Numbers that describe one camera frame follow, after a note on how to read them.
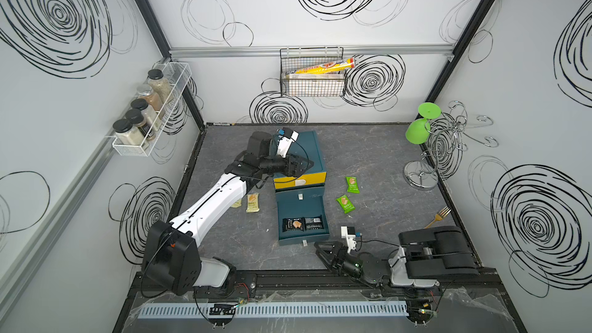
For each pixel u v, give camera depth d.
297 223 0.85
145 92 0.68
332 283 0.74
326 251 0.68
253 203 0.91
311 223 0.85
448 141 1.02
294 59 0.94
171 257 0.40
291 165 0.67
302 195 0.82
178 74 0.95
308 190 0.81
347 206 0.91
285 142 0.69
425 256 0.50
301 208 0.86
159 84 0.75
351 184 0.96
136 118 0.63
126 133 0.61
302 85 0.87
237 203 0.91
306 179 0.77
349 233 0.74
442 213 0.89
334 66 0.86
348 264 0.67
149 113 0.68
